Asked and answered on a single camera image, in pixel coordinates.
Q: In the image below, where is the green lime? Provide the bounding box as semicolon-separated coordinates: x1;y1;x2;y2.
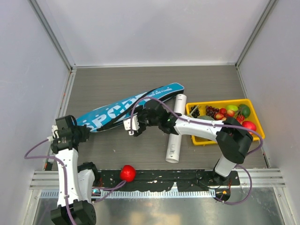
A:
238;104;251;118

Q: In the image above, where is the blue sport racket bag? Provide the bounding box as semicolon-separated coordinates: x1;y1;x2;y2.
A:
76;82;184;132

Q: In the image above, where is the red apple in tray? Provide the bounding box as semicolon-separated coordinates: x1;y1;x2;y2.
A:
242;121;257;135

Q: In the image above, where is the yellow-green fruit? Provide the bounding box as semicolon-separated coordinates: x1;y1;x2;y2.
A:
226;105;239;111

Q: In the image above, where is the red apple on table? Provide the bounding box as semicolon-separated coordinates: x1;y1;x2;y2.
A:
120;165;136;182

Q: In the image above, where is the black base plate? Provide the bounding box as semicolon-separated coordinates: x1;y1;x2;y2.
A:
93;169;242;193

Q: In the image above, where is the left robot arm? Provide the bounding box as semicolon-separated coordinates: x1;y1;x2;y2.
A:
50;115;100;225

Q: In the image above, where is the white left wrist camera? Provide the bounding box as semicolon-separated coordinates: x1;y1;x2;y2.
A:
47;125;59;142

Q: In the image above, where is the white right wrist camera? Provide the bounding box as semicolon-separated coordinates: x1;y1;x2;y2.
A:
123;115;138;136

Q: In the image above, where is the yellow plastic tray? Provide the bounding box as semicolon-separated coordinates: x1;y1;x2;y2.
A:
186;99;265;146

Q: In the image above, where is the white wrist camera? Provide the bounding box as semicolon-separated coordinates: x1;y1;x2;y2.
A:
123;115;138;136
47;125;59;142

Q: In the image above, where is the green netted melon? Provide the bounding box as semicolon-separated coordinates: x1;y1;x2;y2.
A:
198;115;215;121

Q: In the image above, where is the red cherry bunch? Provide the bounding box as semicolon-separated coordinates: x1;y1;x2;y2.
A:
214;107;246;125

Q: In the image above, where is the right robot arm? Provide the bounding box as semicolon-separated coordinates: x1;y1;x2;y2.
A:
124;99;253;185

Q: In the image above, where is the white shuttlecock tube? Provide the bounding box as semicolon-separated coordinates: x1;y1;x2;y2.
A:
165;93;187;164

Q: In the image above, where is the black grape bunch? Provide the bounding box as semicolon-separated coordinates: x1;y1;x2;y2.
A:
187;105;200;118

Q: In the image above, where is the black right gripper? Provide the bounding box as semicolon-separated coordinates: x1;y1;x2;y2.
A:
129;105;160;136

